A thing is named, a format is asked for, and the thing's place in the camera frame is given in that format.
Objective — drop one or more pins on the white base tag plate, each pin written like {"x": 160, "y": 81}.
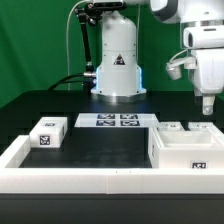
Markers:
{"x": 116, "y": 120}

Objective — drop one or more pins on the white cabinet top block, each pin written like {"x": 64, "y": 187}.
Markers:
{"x": 49, "y": 132}

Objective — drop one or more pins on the white cabinet door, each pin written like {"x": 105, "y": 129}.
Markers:
{"x": 170, "y": 126}
{"x": 195, "y": 126}

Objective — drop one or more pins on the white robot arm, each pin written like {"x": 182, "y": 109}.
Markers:
{"x": 118, "y": 75}

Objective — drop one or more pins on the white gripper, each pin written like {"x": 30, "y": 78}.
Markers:
{"x": 205, "y": 44}

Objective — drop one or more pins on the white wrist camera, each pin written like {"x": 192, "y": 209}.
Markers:
{"x": 173, "y": 66}

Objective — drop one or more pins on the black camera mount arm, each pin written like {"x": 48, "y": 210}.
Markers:
{"x": 87, "y": 17}

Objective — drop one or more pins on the white cabinet body box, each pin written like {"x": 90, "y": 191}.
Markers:
{"x": 194, "y": 149}

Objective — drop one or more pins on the white obstacle fence frame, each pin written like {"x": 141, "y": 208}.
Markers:
{"x": 18, "y": 180}

